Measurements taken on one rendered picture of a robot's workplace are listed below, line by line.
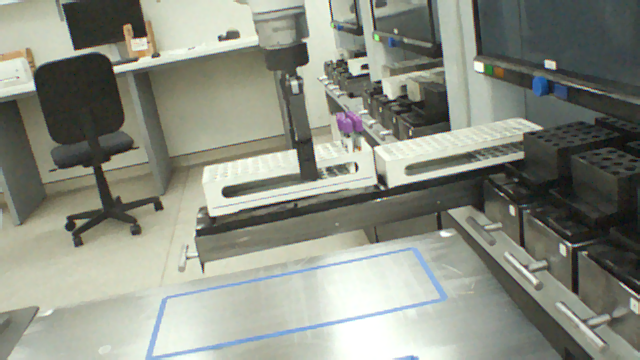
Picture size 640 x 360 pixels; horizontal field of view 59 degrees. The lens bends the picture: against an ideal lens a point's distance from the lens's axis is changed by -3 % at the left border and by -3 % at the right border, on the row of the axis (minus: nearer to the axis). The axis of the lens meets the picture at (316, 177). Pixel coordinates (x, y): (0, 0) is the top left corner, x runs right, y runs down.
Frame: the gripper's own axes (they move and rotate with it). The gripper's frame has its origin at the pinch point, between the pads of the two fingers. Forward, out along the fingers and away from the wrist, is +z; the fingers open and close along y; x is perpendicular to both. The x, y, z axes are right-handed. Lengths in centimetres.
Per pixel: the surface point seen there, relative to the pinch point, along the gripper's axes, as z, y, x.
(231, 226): 7.8, 5.6, -14.8
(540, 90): -9.4, 21.0, 34.5
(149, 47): -8, -324, -71
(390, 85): 2, -66, 33
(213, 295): 6.8, 31.2, -17.0
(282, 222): 8.5, 6.6, -6.1
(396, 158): 2.1, 3.7, 15.7
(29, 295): 89, -167, -134
